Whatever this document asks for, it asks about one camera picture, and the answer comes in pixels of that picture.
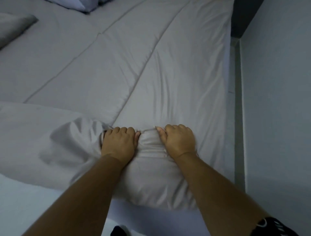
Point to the person's left thumb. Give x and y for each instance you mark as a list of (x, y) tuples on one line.
[(137, 138)]

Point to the grey quilted duvet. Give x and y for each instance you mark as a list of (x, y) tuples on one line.
[(155, 80)]

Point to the dark headboard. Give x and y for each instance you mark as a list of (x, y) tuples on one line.
[(244, 17)]

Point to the person's right forearm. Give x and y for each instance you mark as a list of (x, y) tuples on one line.
[(218, 192)]

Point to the person's left forearm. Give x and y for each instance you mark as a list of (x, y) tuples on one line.
[(80, 197)]

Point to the person's right hand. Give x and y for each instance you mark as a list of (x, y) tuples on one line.
[(179, 142)]

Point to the person's right thumb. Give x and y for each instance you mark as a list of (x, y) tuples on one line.
[(161, 135)]

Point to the white pillow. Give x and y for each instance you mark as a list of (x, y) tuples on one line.
[(77, 4)]

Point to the white bed frame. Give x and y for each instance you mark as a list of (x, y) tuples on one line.
[(239, 109)]

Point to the person's left hand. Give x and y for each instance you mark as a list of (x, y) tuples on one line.
[(118, 145)]

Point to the grey pillow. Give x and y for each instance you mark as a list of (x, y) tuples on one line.
[(13, 28)]

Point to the black white-striped shoe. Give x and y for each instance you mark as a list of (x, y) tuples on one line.
[(274, 227)]

